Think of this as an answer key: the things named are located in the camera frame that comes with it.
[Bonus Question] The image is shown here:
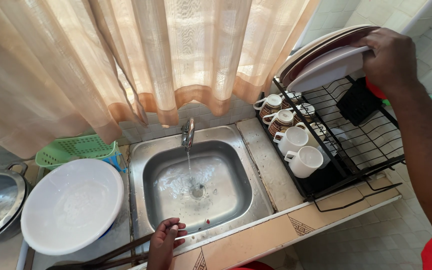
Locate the red plastic utensil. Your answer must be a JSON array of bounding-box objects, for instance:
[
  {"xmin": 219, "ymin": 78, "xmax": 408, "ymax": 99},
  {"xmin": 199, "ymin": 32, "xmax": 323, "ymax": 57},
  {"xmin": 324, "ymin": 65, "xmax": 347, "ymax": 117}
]
[{"xmin": 365, "ymin": 76, "xmax": 388, "ymax": 100}]

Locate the white plastic basin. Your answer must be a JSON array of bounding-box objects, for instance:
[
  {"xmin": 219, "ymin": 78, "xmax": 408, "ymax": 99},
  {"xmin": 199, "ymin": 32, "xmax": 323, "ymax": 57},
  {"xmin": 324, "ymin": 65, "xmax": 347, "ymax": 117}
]
[{"xmin": 20, "ymin": 158, "xmax": 125, "ymax": 256}]

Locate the white mug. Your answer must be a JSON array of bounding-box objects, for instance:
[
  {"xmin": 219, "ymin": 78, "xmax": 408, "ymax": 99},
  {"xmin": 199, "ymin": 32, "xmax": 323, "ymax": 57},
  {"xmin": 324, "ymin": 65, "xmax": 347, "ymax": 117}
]
[
  {"xmin": 273, "ymin": 126, "xmax": 310, "ymax": 157},
  {"xmin": 284, "ymin": 145, "xmax": 325, "ymax": 179}
]

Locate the person's left hand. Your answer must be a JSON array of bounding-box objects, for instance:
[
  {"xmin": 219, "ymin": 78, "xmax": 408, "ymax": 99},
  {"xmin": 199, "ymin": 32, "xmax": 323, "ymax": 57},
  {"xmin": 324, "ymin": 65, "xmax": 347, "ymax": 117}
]
[{"xmin": 146, "ymin": 217, "xmax": 188, "ymax": 265}]

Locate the dark brown wooden stick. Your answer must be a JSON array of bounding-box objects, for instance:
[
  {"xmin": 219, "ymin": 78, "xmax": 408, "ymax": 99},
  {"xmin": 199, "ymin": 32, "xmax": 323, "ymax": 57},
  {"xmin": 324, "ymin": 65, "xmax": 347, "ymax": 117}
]
[
  {"xmin": 46, "ymin": 252, "xmax": 150, "ymax": 270},
  {"xmin": 81, "ymin": 232, "xmax": 155, "ymax": 268}
]

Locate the white plate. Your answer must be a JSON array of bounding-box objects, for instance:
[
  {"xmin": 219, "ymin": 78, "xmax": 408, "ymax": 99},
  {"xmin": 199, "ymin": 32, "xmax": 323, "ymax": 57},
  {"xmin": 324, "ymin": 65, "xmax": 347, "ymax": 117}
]
[{"xmin": 286, "ymin": 45, "xmax": 371, "ymax": 94}]

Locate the black wire dish rack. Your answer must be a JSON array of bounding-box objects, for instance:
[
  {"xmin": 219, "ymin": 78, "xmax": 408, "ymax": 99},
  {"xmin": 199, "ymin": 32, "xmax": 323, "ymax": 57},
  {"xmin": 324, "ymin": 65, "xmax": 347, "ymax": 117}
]
[{"xmin": 255, "ymin": 75, "xmax": 406, "ymax": 213}]

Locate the clear drinking glass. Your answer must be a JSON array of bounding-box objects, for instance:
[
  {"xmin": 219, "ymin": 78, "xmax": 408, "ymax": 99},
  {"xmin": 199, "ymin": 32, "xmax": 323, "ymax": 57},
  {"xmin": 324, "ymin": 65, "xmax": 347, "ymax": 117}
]
[{"xmin": 316, "ymin": 140, "xmax": 339, "ymax": 170}]

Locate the green perforated plastic basket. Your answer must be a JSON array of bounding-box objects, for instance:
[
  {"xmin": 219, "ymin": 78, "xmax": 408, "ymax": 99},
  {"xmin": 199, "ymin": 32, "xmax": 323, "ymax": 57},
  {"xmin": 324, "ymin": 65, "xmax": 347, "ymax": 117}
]
[{"xmin": 35, "ymin": 134, "xmax": 121, "ymax": 170}]

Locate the blue plastic container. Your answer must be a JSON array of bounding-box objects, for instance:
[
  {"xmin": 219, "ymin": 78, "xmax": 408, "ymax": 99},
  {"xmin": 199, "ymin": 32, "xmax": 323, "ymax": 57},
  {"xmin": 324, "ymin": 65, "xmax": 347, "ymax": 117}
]
[{"xmin": 103, "ymin": 151, "xmax": 127, "ymax": 173}]

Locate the cream plate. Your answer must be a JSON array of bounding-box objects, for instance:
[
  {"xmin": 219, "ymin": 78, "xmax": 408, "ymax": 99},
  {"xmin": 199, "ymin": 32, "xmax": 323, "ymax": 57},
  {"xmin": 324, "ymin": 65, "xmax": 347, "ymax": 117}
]
[{"xmin": 276, "ymin": 24, "xmax": 373, "ymax": 78}]

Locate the person's right hand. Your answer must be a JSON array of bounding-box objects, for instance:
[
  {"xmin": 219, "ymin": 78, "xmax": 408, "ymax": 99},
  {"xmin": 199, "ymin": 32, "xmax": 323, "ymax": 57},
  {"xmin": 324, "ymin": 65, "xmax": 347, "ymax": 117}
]
[{"xmin": 350, "ymin": 28, "xmax": 420, "ymax": 95}]

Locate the black cutlery holder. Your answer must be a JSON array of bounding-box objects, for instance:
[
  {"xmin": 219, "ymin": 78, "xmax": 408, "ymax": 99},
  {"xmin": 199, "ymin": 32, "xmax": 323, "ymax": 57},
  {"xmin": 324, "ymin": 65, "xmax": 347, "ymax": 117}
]
[{"xmin": 335, "ymin": 76, "xmax": 384, "ymax": 127}]

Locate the brown patterned mug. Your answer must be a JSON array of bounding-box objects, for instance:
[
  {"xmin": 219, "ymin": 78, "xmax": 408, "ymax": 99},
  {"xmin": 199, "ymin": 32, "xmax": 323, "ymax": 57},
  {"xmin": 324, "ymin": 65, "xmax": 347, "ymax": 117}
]
[
  {"xmin": 293, "ymin": 103, "xmax": 316, "ymax": 127},
  {"xmin": 262, "ymin": 109, "xmax": 295, "ymax": 138},
  {"xmin": 253, "ymin": 94, "xmax": 284, "ymax": 119},
  {"xmin": 281, "ymin": 91, "xmax": 302, "ymax": 110}
]

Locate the chrome faucet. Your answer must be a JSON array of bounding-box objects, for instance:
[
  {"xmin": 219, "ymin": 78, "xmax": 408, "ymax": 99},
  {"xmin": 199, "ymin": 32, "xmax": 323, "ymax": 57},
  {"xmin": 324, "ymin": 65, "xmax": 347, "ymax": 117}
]
[{"xmin": 181, "ymin": 117, "xmax": 196, "ymax": 151}]

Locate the brown plate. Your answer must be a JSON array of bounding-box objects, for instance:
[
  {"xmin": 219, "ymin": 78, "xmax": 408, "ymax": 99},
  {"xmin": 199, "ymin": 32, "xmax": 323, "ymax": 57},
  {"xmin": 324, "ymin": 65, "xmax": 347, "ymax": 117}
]
[{"xmin": 280, "ymin": 26, "xmax": 381, "ymax": 88}]

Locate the cream mug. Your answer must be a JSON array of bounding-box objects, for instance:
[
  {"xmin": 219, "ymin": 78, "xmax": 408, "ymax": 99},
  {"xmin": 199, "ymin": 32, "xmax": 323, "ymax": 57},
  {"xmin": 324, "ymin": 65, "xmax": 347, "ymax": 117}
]
[{"xmin": 295, "ymin": 121, "xmax": 328, "ymax": 149}]

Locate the green plastic utensil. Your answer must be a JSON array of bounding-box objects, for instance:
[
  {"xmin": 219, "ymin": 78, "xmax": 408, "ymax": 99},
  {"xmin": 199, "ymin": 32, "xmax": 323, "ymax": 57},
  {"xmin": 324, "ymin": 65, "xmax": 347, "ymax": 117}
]
[{"xmin": 382, "ymin": 94, "xmax": 432, "ymax": 107}]

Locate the stainless steel sink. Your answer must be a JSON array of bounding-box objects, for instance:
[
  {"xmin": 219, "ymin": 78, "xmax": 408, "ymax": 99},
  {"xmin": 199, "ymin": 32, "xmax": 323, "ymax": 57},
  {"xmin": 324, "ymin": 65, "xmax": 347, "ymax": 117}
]
[{"xmin": 128, "ymin": 125, "xmax": 275, "ymax": 250}]

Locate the peach sheer curtain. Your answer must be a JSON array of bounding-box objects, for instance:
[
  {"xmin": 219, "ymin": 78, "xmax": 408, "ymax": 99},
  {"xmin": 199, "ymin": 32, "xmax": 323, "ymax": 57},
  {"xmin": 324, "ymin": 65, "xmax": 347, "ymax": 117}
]
[{"xmin": 0, "ymin": 0, "xmax": 320, "ymax": 159}]

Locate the blue plastic basin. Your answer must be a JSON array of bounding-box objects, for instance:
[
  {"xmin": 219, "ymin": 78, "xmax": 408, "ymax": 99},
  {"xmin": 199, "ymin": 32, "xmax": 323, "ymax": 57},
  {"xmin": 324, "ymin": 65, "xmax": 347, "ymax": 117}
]
[{"xmin": 97, "ymin": 223, "xmax": 116, "ymax": 241}]

